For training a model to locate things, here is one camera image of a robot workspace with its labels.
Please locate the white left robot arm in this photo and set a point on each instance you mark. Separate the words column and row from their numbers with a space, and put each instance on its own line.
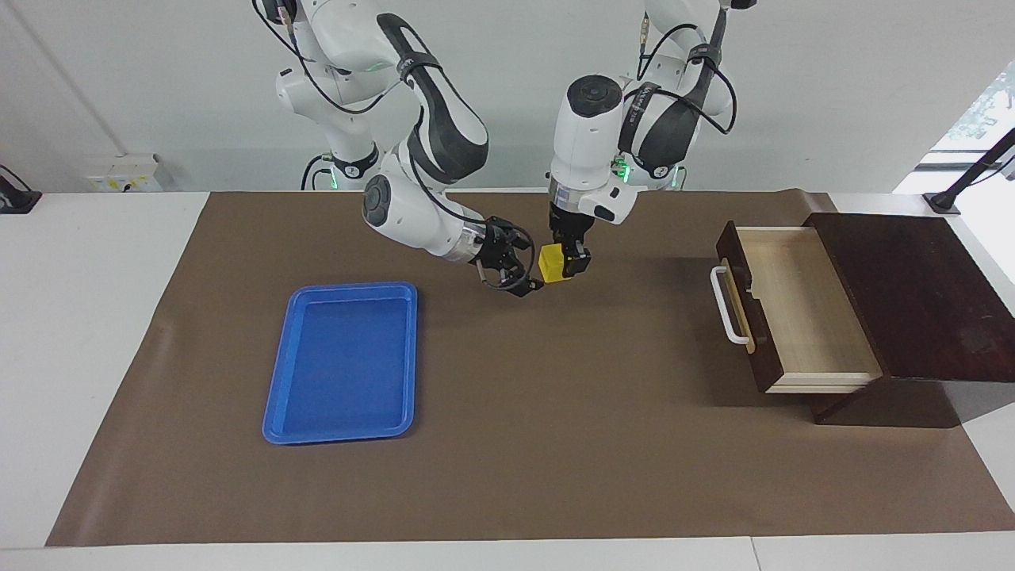
column 583, row 135

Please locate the black angled stand pole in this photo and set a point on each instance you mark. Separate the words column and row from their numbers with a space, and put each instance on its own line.
column 971, row 170

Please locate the brown table mat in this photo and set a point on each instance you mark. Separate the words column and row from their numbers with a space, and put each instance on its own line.
column 555, row 444

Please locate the dark wooden drawer cabinet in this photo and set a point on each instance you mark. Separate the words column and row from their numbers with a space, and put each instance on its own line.
column 920, row 301

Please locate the white wall socket box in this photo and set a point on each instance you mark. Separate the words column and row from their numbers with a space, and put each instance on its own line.
column 127, row 173

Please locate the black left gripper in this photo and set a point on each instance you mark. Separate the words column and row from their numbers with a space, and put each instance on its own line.
column 569, row 226

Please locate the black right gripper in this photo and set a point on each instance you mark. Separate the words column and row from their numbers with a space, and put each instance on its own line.
column 496, row 246

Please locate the blue plastic tray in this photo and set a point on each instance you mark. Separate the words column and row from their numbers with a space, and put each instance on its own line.
column 341, row 365

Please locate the yellow cube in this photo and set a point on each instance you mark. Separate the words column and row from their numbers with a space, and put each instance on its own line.
column 553, row 264

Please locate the black flat stand base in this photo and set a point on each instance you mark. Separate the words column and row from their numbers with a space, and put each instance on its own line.
column 17, row 198

